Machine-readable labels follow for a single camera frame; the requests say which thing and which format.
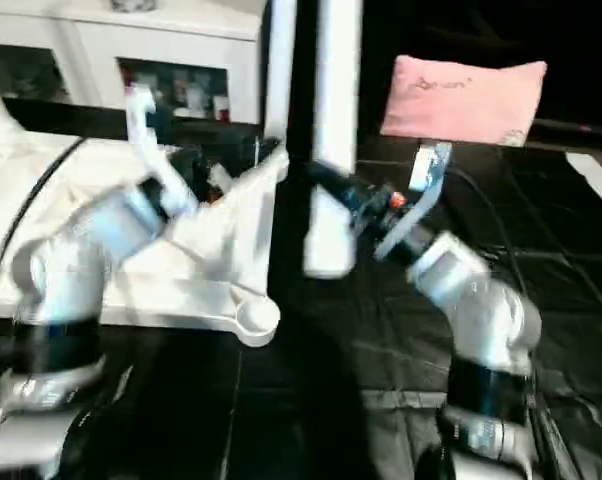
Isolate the white plastic table top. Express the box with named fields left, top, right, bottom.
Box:
left=0, top=130, right=292, bottom=349

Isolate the red bottle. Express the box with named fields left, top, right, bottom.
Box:
left=121, top=68, right=144, bottom=106

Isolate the pink pillow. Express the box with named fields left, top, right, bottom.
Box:
left=379, top=55, right=549, bottom=149

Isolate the black work mat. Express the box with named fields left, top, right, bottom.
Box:
left=0, top=95, right=602, bottom=480

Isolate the white glass-door cabinet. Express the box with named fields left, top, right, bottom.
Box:
left=0, top=0, right=272, bottom=126

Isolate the dark patterned ornament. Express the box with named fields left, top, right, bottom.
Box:
left=111, top=0, right=157, bottom=13

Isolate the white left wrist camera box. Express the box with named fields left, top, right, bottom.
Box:
left=124, top=85, right=197, bottom=216

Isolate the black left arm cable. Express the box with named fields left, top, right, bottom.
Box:
left=0, top=140, right=87, bottom=301

